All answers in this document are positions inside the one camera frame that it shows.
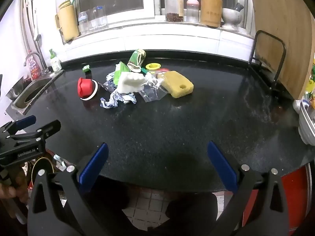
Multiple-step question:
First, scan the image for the red bucket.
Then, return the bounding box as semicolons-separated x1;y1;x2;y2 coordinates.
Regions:
242;164;311;236

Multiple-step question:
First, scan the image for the yellow sponge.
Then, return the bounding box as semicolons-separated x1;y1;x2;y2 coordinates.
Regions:
161;70;194;99

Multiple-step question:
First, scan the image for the grey stone mortar with pestle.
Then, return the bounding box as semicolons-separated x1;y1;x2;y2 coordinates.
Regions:
221;2;245;31

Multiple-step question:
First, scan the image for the stainless steel sink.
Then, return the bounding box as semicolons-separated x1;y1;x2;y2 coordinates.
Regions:
12;69;65;115

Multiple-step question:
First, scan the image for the chrome faucet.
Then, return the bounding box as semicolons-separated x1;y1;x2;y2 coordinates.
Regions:
24;52;51;77

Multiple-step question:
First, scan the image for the glass jar with peppercorns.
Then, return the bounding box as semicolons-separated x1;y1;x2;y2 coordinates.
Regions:
164;0;185;22

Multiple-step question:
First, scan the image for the red detergent bottle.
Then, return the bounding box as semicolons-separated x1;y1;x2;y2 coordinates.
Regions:
27;55;42;80

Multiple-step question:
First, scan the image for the stack of white dishes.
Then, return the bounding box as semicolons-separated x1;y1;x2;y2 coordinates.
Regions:
292;98;315;146

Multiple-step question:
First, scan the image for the red lid with white ring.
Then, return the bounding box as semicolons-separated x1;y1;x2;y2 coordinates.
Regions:
77;77;99;101

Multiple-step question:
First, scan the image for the green plastic wrapper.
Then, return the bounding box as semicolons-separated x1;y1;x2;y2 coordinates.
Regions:
113;62;129;84

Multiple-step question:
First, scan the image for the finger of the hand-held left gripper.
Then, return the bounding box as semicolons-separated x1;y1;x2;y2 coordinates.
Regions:
13;120;62;143
0;115;37;138

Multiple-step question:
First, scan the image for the blue white wrapper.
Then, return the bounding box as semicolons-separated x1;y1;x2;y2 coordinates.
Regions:
100;90;137;109

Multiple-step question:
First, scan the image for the white green pump bottle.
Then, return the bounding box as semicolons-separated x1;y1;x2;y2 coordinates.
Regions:
49;49;62;72

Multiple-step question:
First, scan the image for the pink cap baby bottle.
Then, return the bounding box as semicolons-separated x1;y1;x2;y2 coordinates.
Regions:
186;0;200;23

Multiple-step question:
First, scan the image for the wooden cutting board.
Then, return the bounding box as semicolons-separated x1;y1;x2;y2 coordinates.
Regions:
248;0;315;100

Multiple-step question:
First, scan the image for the black metal rack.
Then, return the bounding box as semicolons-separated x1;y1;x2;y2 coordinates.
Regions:
248;30;287;92

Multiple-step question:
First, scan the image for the clear plastic bag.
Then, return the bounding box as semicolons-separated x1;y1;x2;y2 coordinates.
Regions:
137;77;171;103

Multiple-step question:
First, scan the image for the bamboo utensil holder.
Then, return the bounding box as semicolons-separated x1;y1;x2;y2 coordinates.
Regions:
200;0;223;28

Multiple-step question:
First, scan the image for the white tissue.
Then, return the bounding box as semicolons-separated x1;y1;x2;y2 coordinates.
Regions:
115;71;148;94

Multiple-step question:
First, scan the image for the waste bin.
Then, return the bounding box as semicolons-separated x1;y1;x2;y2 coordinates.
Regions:
23;149;75;202

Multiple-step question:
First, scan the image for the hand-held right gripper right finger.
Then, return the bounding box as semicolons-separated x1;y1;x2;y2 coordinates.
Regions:
207;141;291;236

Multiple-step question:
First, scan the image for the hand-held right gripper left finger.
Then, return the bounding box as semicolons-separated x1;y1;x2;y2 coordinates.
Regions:
27;142;109;236

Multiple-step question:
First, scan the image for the person's left hand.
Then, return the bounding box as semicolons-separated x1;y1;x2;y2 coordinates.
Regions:
0;168;29;203

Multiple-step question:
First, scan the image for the yellow green bottle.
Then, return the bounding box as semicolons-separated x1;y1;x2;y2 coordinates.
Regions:
305;58;315;97

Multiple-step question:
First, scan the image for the clear baby bottle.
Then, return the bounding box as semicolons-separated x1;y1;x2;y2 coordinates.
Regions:
78;11;89;35

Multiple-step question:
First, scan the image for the tan insulated jug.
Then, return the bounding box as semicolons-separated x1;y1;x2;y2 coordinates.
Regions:
55;0;80;42

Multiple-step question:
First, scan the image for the clear drinking glass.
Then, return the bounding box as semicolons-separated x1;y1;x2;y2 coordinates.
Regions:
86;8;96;31
98;5;109;29
92;7;102;30

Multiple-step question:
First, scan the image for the green patterned pouch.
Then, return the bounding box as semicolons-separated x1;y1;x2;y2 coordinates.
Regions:
127;49;147;72

